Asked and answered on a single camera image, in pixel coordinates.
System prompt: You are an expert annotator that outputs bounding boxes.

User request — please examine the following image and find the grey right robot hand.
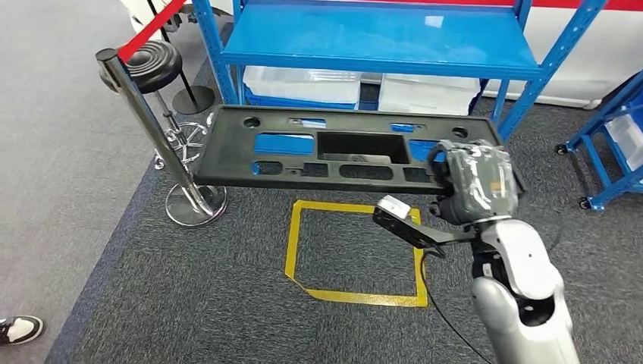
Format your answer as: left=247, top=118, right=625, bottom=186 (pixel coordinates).
left=427, top=140, right=526, bottom=227

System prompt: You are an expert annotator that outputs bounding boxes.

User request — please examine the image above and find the black plastic bracket part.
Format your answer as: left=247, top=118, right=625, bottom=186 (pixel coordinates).
left=193, top=104, right=503, bottom=197

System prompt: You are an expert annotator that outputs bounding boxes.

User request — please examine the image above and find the blue metal shelf rack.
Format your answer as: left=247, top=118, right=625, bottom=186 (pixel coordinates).
left=190, top=0, right=610, bottom=145

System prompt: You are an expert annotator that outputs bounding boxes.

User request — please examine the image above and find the white plastic storage bin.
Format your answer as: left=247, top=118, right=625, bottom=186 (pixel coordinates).
left=604, top=114, right=643, bottom=172
left=242, top=65, right=363, bottom=111
left=377, top=73, right=481, bottom=117

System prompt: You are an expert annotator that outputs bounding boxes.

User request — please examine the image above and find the blue wheeled rack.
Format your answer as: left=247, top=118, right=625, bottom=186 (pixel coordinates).
left=554, top=69, right=643, bottom=212

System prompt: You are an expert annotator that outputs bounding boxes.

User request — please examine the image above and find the yellow floor tape square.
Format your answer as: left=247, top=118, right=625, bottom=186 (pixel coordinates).
left=284, top=199, right=429, bottom=309

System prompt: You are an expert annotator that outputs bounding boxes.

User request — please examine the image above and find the red barrier belt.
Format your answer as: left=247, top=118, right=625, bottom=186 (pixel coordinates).
left=341, top=0, right=643, bottom=12
left=115, top=0, right=188, bottom=64

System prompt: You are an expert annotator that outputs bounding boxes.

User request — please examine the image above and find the black white sneaker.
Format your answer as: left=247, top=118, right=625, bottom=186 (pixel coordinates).
left=0, top=315, right=45, bottom=347

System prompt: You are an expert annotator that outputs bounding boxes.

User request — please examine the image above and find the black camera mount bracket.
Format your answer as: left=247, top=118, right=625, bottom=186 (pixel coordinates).
left=372, top=206, right=479, bottom=260

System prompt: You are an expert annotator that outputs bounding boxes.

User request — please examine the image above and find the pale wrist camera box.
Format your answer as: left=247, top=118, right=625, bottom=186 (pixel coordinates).
left=376, top=196, right=411, bottom=220

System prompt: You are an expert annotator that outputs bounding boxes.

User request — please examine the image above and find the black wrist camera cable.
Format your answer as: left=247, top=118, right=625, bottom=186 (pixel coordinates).
left=419, top=248, right=494, bottom=364

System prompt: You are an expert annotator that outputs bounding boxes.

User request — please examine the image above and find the black base stanchion post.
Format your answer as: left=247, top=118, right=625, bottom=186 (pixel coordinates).
left=145, top=0, right=217, bottom=116

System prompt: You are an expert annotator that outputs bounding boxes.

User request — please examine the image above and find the chrome stanchion post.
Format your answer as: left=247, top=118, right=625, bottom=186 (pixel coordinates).
left=95, top=47, right=228, bottom=228

